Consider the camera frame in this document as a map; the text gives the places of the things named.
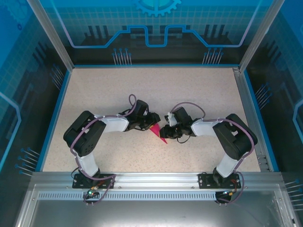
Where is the aluminium side rail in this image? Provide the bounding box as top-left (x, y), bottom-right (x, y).
top-left (232, 67), bottom-right (272, 173)

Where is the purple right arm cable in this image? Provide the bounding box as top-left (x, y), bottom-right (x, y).
top-left (170, 102), bottom-right (258, 204)

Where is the aluminium mounting rail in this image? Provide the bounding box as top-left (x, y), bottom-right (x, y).
top-left (32, 171), bottom-right (284, 190)

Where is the pink paper sheet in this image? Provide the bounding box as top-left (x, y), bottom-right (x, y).
top-left (149, 123), bottom-right (169, 144)

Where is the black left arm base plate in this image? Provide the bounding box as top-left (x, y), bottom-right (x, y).
top-left (72, 172), bottom-right (117, 190)

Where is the aluminium frame post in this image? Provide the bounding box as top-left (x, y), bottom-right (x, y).
top-left (25, 0), bottom-right (76, 71)
top-left (237, 0), bottom-right (286, 73)

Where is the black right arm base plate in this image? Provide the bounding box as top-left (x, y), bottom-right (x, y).
top-left (198, 172), bottom-right (242, 189)

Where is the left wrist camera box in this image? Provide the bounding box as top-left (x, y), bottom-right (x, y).
top-left (134, 99), bottom-right (150, 117)

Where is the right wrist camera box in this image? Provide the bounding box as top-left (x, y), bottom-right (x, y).
top-left (163, 106), bottom-right (193, 126)

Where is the slotted metal cable duct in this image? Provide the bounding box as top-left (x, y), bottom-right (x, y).
top-left (37, 192), bottom-right (239, 201)

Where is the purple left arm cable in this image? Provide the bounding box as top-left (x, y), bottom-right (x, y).
top-left (70, 94), bottom-right (138, 206)

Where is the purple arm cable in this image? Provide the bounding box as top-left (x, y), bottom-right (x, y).
top-left (170, 102), bottom-right (258, 204)
top-left (70, 94), bottom-right (138, 206)

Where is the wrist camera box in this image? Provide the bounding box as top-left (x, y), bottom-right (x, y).
top-left (163, 106), bottom-right (193, 126)
top-left (134, 99), bottom-right (150, 117)

